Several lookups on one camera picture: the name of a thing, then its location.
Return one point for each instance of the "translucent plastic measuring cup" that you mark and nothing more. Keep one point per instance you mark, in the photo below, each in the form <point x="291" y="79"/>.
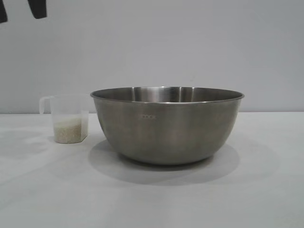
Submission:
<point x="69" y="107"/>

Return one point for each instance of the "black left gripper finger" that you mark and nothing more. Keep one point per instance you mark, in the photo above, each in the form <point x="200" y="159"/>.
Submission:
<point x="38" y="9"/>
<point x="2" y="10"/>

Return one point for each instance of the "stainless steel mixing bowl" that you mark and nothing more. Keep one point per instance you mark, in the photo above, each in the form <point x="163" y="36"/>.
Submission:
<point x="166" y="128"/>

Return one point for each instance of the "white rice grains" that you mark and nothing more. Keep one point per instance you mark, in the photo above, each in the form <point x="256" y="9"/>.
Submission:
<point x="70" y="130"/>

